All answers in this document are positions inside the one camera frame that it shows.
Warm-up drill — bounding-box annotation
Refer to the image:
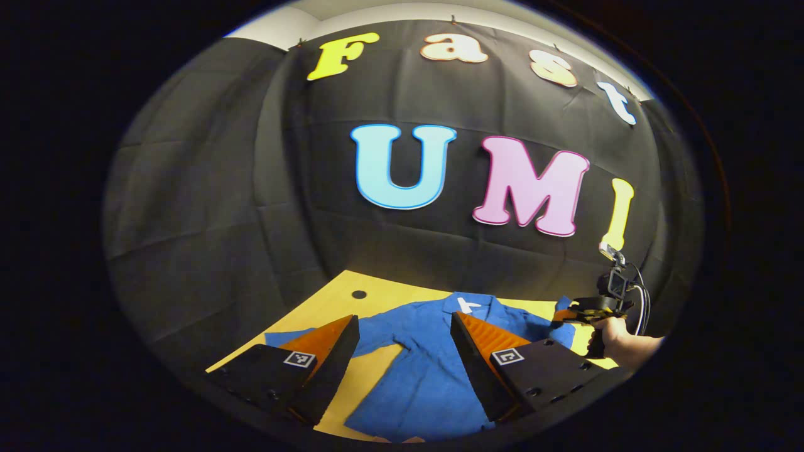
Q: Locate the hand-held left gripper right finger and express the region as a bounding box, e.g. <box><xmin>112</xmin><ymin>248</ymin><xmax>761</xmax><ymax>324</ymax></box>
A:
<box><xmin>450</xmin><ymin>311</ymin><xmax>619</xmax><ymax>422</ymax></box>

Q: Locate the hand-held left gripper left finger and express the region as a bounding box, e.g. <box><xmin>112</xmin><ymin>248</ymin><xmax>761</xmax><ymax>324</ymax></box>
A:
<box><xmin>206</xmin><ymin>314</ymin><xmax>361</xmax><ymax>428</ymax></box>

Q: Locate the blue button shirt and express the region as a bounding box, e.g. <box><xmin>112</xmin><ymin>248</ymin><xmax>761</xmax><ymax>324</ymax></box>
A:
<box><xmin>264</xmin><ymin>292</ymin><xmax>575</xmax><ymax>443</ymax></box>

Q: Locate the right gripper cable bundle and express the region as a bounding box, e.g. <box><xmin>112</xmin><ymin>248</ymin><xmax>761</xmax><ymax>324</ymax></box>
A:
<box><xmin>625</xmin><ymin>262</ymin><xmax>652</xmax><ymax>337</ymax></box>

